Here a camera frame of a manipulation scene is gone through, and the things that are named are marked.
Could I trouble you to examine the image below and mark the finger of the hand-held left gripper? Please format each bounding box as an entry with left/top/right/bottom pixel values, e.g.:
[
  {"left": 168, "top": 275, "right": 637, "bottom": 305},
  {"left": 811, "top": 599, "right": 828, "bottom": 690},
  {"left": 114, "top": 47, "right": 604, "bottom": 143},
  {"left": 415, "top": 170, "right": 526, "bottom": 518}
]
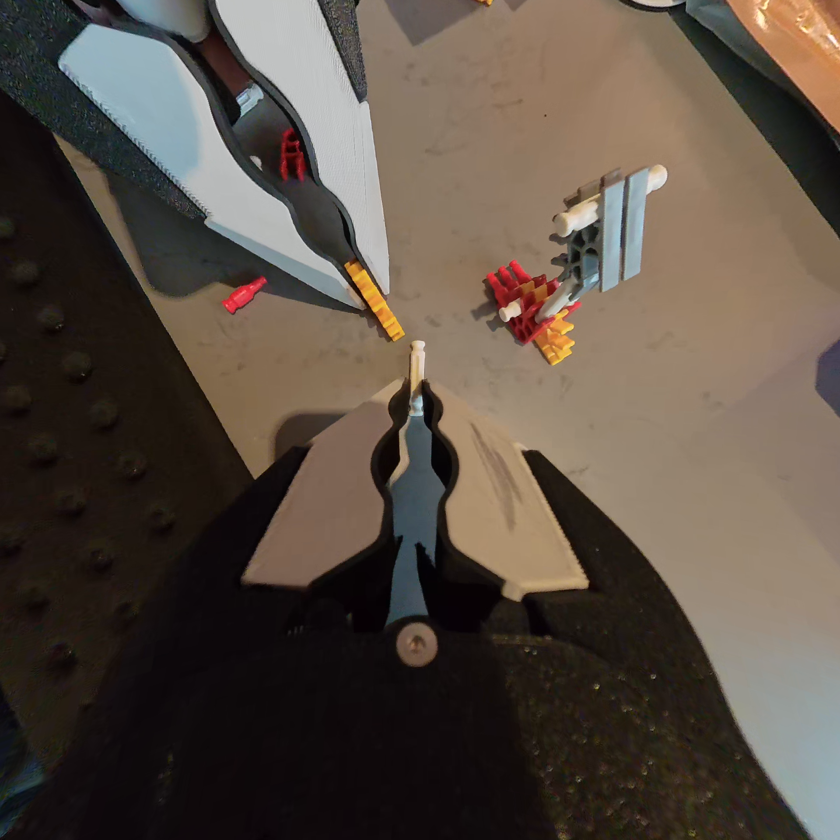
[
  {"left": 209, "top": 0, "right": 392, "bottom": 296},
  {"left": 58, "top": 24, "right": 367, "bottom": 311}
]

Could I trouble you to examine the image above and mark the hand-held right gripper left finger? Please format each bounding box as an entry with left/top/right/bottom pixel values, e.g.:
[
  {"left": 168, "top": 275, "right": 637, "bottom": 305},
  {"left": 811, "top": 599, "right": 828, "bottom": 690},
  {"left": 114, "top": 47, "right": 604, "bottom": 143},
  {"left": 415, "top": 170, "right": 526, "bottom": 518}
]
[{"left": 241, "top": 379, "right": 413, "bottom": 592}]

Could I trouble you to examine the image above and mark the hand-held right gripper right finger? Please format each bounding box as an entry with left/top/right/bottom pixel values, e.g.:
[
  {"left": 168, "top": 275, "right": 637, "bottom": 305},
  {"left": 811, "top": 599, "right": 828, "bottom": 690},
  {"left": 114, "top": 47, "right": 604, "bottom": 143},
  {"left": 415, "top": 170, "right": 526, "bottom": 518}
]
[{"left": 422, "top": 379, "right": 589, "bottom": 602}]

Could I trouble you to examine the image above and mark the short red toy rod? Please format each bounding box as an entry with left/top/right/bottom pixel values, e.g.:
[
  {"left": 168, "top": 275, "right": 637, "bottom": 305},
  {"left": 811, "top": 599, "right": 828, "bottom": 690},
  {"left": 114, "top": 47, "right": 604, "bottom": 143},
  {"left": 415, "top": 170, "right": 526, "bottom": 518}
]
[{"left": 222, "top": 277, "right": 268, "bottom": 315}]

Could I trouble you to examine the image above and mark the small red toy assembly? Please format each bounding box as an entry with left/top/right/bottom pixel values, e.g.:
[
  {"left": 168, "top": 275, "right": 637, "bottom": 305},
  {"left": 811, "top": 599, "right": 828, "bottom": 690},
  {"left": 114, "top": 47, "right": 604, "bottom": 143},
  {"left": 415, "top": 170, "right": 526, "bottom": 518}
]
[{"left": 486, "top": 259, "right": 581, "bottom": 365}]

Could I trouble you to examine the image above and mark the yellow fan connector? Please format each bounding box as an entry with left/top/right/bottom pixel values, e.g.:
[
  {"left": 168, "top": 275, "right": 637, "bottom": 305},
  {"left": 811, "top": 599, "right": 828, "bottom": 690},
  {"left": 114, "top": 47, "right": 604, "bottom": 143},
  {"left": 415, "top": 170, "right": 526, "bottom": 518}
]
[{"left": 344, "top": 259, "right": 406, "bottom": 342}]

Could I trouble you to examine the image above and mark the red fan connector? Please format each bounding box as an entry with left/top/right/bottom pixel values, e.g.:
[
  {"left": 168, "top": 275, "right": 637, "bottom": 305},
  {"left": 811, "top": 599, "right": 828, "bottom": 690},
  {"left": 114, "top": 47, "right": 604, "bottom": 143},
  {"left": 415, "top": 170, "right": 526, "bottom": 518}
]
[{"left": 279, "top": 129, "right": 307, "bottom": 182}]

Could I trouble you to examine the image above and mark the shiny plastic bag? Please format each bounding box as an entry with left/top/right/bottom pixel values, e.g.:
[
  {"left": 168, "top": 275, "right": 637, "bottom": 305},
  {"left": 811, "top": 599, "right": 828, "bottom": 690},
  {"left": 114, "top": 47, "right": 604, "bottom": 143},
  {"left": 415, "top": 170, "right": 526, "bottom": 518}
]
[{"left": 722, "top": 0, "right": 840, "bottom": 135}]

